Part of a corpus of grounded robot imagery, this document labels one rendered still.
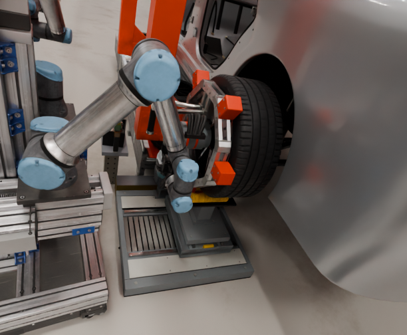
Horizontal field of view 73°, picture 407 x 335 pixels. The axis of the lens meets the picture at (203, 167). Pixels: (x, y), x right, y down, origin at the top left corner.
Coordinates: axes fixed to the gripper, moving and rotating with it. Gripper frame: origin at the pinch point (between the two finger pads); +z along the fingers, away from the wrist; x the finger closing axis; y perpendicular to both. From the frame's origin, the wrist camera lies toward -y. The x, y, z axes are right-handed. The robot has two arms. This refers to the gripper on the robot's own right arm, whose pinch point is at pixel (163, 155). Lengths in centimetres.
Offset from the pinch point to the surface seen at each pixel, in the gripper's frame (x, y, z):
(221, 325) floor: -40, -83, -46
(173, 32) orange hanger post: -11, 41, 62
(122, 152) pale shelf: 11, -38, 56
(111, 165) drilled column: 15, -64, 75
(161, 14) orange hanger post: -2, 48, 62
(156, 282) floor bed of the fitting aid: -6, -75, -19
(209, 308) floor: -36, -83, -36
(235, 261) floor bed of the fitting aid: -61, -75, -12
